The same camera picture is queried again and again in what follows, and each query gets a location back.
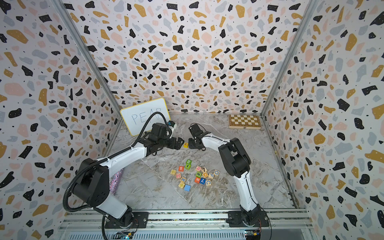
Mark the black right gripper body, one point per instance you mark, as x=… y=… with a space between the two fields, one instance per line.
x=191 y=143

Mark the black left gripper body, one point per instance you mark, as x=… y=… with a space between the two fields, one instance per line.
x=167 y=142

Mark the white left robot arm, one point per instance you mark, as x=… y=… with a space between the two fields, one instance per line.
x=90 y=187

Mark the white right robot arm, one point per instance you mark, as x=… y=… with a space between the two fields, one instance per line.
x=236 y=162

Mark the whiteboard with PEAR text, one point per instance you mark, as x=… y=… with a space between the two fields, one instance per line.
x=136 y=116

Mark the orange letter B block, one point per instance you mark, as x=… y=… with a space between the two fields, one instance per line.
x=181 y=168

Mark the wooden purple 7 block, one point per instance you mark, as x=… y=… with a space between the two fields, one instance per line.
x=204 y=170

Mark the yellow block near front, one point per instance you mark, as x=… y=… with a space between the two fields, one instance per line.
x=181 y=185

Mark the plain blue block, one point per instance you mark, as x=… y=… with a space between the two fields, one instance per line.
x=187 y=188

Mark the wooden folding chess board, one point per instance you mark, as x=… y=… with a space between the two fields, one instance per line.
x=245 y=122

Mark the pink glitter bottle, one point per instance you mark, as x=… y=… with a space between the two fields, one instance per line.
x=115 y=179

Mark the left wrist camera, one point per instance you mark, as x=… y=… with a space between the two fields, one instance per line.
x=172 y=125

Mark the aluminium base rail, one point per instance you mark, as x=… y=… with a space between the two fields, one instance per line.
x=274 y=224

